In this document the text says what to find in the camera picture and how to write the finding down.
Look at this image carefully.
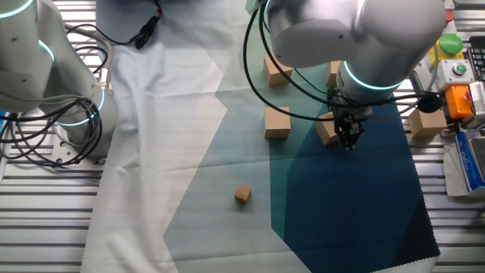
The blue and silver device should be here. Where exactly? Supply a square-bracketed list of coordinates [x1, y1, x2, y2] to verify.
[454, 128, 485, 193]

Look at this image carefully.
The grey box green lit button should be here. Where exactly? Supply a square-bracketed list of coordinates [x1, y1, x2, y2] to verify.
[431, 58, 477, 96]

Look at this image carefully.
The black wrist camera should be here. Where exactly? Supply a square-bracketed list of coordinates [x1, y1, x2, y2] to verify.
[415, 93, 443, 114]

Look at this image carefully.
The black camera cable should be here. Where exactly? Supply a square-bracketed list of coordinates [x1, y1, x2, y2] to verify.
[258, 7, 421, 109]

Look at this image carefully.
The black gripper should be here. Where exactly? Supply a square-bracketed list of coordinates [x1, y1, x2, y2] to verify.
[333, 108, 371, 151]

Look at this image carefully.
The black bundled cable connector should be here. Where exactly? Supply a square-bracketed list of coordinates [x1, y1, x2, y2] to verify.
[133, 0, 164, 51]

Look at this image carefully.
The grey box red button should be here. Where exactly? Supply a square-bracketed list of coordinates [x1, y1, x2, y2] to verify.
[441, 10, 458, 37]

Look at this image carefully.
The orange box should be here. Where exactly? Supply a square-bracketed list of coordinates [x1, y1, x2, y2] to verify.
[445, 83, 474, 121]

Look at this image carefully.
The black base cable bundle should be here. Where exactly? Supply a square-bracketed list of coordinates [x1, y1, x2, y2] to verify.
[0, 93, 105, 168]

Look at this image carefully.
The light wooden cube block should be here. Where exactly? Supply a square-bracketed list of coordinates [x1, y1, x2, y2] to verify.
[264, 106, 292, 140]
[325, 60, 342, 89]
[314, 111, 340, 147]
[407, 106, 449, 140]
[263, 55, 293, 88]

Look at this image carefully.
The silver ribbed device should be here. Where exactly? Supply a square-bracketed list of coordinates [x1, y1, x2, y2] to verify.
[466, 80, 485, 123]

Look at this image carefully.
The white camera bracket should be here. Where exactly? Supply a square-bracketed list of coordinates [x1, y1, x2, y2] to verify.
[408, 66, 429, 96]

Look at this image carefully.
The thick black gripper cable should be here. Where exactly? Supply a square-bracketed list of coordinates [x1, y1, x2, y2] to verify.
[242, 5, 342, 123]

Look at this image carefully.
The small wooden cube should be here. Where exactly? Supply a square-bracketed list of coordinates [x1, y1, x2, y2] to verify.
[233, 184, 252, 204]

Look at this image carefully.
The small metal bracket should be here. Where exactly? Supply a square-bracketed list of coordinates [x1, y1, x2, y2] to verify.
[439, 121, 458, 138]

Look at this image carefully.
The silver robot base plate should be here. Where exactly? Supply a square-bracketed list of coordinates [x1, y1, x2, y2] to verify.
[51, 127, 108, 167]

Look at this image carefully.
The blue green white tablecloth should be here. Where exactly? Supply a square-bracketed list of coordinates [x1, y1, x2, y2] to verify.
[80, 0, 441, 273]

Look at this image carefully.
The black keyboard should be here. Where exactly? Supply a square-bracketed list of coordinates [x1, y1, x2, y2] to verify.
[466, 36, 485, 83]

